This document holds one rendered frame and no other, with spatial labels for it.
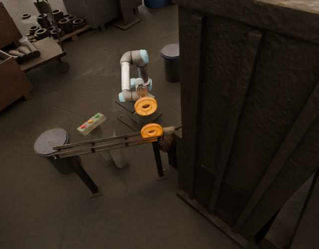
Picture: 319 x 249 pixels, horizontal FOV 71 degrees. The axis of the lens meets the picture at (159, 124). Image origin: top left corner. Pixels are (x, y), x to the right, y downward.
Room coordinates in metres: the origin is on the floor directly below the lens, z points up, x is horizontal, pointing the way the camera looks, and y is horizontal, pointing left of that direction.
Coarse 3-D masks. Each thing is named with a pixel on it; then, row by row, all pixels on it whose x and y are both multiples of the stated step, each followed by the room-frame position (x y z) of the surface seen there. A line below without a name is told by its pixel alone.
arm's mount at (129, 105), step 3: (117, 99) 1.86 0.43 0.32; (117, 102) 1.81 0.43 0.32; (120, 102) 1.80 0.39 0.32; (123, 102) 1.80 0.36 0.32; (126, 102) 1.79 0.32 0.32; (129, 102) 1.78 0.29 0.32; (132, 102) 1.78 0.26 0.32; (135, 102) 1.77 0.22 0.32; (120, 105) 1.77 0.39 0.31; (123, 105) 1.75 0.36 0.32; (126, 105) 1.74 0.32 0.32; (129, 105) 1.74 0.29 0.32; (132, 105) 1.73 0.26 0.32; (126, 108) 1.70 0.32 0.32; (129, 108) 1.69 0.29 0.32; (132, 108) 1.69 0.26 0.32; (129, 111) 1.66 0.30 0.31; (132, 111) 1.64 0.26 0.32
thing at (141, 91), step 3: (138, 84) 1.30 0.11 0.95; (141, 84) 1.30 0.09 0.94; (138, 87) 1.25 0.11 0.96; (141, 87) 1.24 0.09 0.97; (144, 87) 1.24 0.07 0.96; (138, 90) 1.21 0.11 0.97; (141, 90) 1.20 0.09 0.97; (144, 90) 1.20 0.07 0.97; (138, 93) 1.23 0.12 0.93; (141, 93) 1.20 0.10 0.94; (144, 93) 1.20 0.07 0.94; (147, 93) 1.20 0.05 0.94; (138, 96) 1.21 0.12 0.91; (141, 96) 1.19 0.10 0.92; (144, 96) 1.19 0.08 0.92
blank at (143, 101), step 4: (140, 100) 1.09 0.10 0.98; (144, 100) 1.08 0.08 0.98; (148, 100) 1.09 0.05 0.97; (152, 100) 1.09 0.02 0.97; (136, 104) 1.08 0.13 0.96; (140, 104) 1.08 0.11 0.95; (144, 104) 1.08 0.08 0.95; (148, 104) 1.09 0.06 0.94; (152, 104) 1.09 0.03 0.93; (156, 104) 1.09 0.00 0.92; (136, 108) 1.08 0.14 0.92; (140, 108) 1.08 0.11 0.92; (144, 108) 1.11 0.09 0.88; (148, 108) 1.11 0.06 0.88; (152, 108) 1.09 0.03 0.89; (156, 108) 1.09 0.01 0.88; (136, 112) 1.08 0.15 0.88; (140, 112) 1.08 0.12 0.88; (144, 112) 1.09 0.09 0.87; (148, 112) 1.09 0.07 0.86; (152, 112) 1.09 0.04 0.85
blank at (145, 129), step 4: (148, 124) 1.04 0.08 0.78; (152, 124) 1.03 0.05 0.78; (156, 124) 1.04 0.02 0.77; (144, 128) 1.02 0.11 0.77; (148, 128) 1.01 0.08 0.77; (152, 128) 1.01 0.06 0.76; (156, 128) 1.02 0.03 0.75; (160, 128) 1.02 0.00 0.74; (144, 132) 1.01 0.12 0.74; (156, 132) 1.02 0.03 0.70; (160, 132) 1.02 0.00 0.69; (144, 136) 1.01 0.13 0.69; (148, 136) 1.01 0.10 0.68
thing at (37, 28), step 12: (60, 12) 4.19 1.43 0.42; (48, 24) 4.25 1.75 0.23; (60, 24) 3.97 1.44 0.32; (72, 24) 4.28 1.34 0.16; (84, 24) 4.25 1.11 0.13; (36, 36) 3.90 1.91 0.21; (48, 36) 3.75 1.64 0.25; (60, 36) 3.84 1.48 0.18; (72, 36) 3.89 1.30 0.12; (84, 36) 4.03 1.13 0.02
